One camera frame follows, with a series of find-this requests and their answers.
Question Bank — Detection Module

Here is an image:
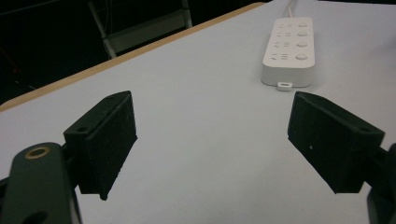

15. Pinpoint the metal stand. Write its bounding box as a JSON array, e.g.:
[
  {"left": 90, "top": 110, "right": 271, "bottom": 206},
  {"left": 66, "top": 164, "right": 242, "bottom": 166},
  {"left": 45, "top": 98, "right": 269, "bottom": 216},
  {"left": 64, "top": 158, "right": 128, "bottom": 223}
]
[{"left": 88, "top": 0, "right": 193, "bottom": 60}]

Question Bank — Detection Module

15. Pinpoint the white power strip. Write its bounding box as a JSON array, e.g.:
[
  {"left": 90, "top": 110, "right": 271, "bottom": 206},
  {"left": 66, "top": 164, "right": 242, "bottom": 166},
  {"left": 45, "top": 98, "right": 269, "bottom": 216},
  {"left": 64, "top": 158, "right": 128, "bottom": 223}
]
[{"left": 261, "top": 17, "right": 316, "bottom": 92}]

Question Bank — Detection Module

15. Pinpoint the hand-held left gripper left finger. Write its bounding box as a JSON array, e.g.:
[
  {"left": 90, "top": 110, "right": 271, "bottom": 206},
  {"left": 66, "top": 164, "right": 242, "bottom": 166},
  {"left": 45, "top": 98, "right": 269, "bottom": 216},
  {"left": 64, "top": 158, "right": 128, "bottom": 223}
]
[{"left": 63, "top": 90, "right": 138, "bottom": 201}]

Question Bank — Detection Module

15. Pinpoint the white power strip cable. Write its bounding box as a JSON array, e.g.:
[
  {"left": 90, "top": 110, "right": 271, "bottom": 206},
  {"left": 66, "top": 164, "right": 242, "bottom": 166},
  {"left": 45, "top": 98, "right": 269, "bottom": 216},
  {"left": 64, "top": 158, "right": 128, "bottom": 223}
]
[{"left": 282, "top": 0, "right": 297, "bottom": 19}]

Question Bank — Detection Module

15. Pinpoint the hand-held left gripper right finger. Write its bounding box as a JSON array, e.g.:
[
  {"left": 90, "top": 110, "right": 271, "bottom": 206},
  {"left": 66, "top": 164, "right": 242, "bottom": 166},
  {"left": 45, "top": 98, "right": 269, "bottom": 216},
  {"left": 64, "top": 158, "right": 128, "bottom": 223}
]
[{"left": 287, "top": 91, "right": 386, "bottom": 195}]

